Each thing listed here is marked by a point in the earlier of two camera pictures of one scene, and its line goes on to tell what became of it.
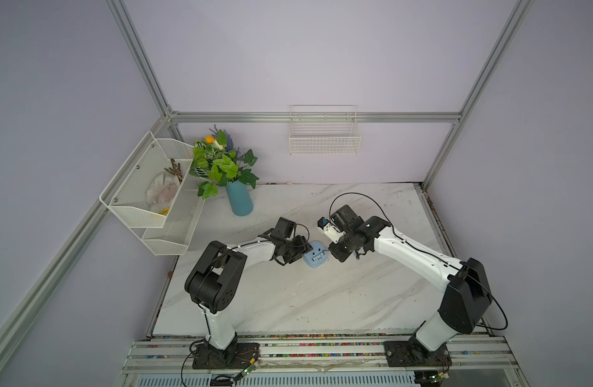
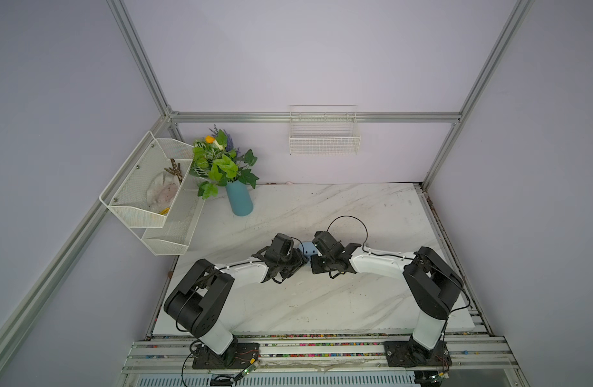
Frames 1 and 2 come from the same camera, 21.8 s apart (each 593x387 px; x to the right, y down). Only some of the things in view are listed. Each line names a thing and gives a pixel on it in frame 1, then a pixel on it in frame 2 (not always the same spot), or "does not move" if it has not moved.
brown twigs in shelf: [176, 170] does not move
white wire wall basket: [324, 130] does not move
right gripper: [334, 250] -> [314, 264]
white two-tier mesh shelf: [155, 196] does not move
